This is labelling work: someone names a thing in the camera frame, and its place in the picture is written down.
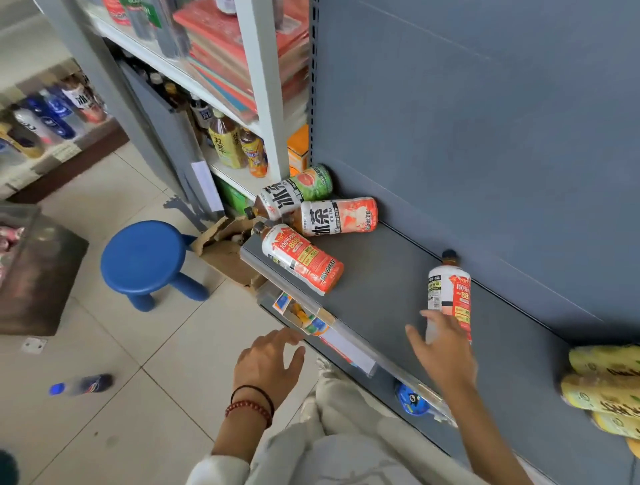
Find person's left hand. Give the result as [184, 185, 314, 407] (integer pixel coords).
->
[232, 327, 307, 404]

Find person's right hand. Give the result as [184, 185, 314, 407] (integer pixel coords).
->
[405, 309, 478, 396]

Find person's right forearm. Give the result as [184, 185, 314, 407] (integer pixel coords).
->
[440, 378, 534, 485]

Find person's left forearm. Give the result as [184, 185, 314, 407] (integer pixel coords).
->
[211, 400, 273, 463]

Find white red price tag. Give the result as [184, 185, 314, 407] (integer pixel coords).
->
[320, 327, 377, 377]

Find red white label tea bottle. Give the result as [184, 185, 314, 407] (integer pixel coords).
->
[251, 221, 345, 296]
[425, 249, 473, 345]

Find person's white clothing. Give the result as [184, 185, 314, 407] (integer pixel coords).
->
[186, 357, 556, 485]

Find torn brown cardboard box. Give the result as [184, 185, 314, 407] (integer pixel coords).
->
[192, 215, 269, 295]

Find peach label iced tea bottle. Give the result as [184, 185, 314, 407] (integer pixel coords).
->
[282, 197, 379, 238]

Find green label iced tea bottle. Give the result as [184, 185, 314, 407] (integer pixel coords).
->
[244, 164, 334, 222]

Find green carton box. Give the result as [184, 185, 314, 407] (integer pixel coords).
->
[215, 177, 252, 217]

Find blue plastic stool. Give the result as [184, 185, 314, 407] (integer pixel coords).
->
[100, 220, 211, 313]

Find grey metal shelf unit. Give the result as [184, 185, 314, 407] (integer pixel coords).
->
[239, 0, 640, 485]

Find orange label tea bottle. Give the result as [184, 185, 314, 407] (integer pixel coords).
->
[238, 128, 269, 179]

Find orange carton box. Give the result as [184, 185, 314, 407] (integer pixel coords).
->
[287, 124, 310, 177]

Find blue cap soda bottle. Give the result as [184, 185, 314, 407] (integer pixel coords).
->
[48, 373, 115, 398]

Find yellow green tea bottle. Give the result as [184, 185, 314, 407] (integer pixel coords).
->
[208, 109, 247, 170]

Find white label dark bottle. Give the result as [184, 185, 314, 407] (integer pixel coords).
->
[189, 94, 215, 147]

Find dark clear storage bin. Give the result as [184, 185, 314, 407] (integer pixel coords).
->
[0, 202, 90, 337]

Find white metal shelf unit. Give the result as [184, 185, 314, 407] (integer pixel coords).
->
[34, 0, 312, 222]

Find low wooden display shelf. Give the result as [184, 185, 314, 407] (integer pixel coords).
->
[0, 59, 130, 205]

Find dark teal round object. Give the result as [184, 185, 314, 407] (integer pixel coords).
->
[0, 449, 20, 485]

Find dark glass bottle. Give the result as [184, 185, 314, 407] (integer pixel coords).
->
[149, 72, 172, 103]

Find pink packets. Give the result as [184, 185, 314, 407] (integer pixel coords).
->
[0, 225, 27, 289]

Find stack of red flat packets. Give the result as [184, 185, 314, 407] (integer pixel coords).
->
[172, 0, 311, 125]

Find row of assorted drink bottles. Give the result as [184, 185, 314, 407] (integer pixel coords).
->
[0, 72, 109, 162]

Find green label packet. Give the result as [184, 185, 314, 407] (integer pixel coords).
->
[122, 0, 165, 42]

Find black cord bracelet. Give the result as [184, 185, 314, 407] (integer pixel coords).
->
[230, 384, 276, 416]

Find red bead bracelet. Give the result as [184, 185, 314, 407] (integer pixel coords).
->
[224, 400, 273, 429]

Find clear plastic price rail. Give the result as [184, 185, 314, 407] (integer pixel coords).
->
[239, 245, 458, 428]

